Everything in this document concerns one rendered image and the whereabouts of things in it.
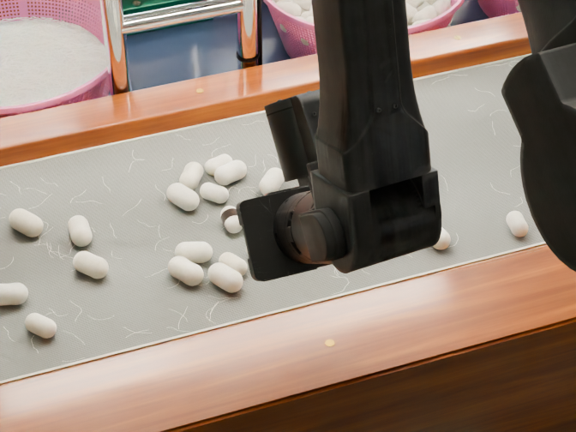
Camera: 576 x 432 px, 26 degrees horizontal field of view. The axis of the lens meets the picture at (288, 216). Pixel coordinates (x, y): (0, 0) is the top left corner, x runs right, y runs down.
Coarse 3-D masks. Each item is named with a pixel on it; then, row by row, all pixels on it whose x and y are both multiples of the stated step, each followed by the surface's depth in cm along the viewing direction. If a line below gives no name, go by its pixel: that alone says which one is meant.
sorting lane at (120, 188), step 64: (512, 64) 146; (192, 128) 137; (256, 128) 137; (448, 128) 137; (512, 128) 137; (0, 192) 129; (64, 192) 129; (128, 192) 129; (256, 192) 129; (448, 192) 129; (512, 192) 129; (0, 256) 122; (64, 256) 122; (128, 256) 122; (448, 256) 122; (0, 320) 115; (64, 320) 115; (128, 320) 115; (192, 320) 115; (0, 384) 110
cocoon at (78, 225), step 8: (80, 216) 123; (72, 224) 123; (80, 224) 122; (88, 224) 123; (72, 232) 122; (80, 232) 121; (88, 232) 122; (72, 240) 122; (80, 240) 121; (88, 240) 122
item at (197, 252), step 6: (180, 246) 120; (186, 246) 120; (192, 246) 120; (198, 246) 120; (204, 246) 120; (210, 246) 120; (180, 252) 120; (186, 252) 120; (192, 252) 120; (198, 252) 120; (204, 252) 120; (210, 252) 120; (192, 258) 120; (198, 258) 120; (204, 258) 120; (210, 258) 121
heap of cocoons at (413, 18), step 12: (276, 0) 158; (288, 0) 158; (300, 0) 156; (408, 0) 156; (420, 0) 157; (432, 0) 157; (444, 0) 156; (288, 12) 155; (300, 12) 156; (312, 12) 154; (408, 12) 154; (420, 12) 154; (432, 12) 154; (408, 24) 155
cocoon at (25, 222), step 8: (16, 216) 123; (24, 216) 123; (32, 216) 123; (16, 224) 123; (24, 224) 123; (32, 224) 122; (40, 224) 123; (24, 232) 123; (32, 232) 123; (40, 232) 123
